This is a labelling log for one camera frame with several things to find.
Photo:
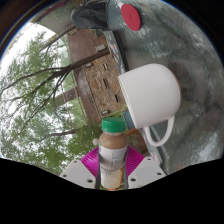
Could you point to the flat round red coaster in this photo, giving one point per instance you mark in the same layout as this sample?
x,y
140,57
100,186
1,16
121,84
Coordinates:
x,y
130,16

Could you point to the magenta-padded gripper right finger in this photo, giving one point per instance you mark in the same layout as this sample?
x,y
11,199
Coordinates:
x,y
146,171

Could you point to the dark-trunked tree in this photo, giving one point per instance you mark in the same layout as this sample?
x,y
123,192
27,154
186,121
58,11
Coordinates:
x,y
86,60

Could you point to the white ceramic mug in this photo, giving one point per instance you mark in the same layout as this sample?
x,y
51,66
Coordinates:
x,y
150,96

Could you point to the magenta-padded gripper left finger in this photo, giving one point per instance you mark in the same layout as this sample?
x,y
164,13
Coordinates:
x,y
78,173

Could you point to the green-capped brown drink bottle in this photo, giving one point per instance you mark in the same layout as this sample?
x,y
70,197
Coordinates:
x,y
113,150

